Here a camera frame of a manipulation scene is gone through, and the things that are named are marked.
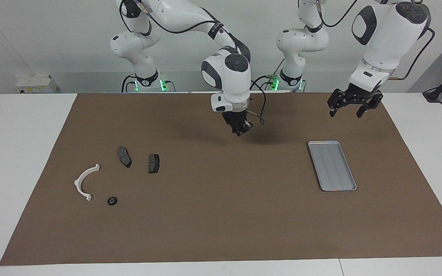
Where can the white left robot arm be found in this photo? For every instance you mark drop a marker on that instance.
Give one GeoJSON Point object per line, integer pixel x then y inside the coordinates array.
{"type": "Point", "coordinates": [382, 38]}

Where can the brown table mat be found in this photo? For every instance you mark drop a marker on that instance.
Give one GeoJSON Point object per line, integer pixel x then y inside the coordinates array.
{"type": "Point", "coordinates": [221, 214]}

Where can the long grey brake pad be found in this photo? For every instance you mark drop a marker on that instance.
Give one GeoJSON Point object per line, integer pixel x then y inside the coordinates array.
{"type": "Point", "coordinates": [124, 156]}

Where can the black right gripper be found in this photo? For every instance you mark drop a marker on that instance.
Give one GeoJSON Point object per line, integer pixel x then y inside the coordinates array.
{"type": "Point", "coordinates": [236, 119]}

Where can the short grey brake pad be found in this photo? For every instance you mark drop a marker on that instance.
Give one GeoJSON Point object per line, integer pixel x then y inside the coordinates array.
{"type": "Point", "coordinates": [154, 163]}

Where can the white power strip box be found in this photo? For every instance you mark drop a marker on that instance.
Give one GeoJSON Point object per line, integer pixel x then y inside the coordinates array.
{"type": "Point", "coordinates": [37, 82]}

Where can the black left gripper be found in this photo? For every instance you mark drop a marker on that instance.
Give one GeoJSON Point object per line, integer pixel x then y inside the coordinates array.
{"type": "Point", "coordinates": [356, 97]}

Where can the silver ribbed metal tray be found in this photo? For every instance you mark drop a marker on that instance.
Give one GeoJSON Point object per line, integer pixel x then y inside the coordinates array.
{"type": "Point", "coordinates": [332, 168]}

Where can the large black bearing gear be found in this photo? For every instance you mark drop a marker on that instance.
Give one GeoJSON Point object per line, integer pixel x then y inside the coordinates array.
{"type": "Point", "coordinates": [112, 201]}

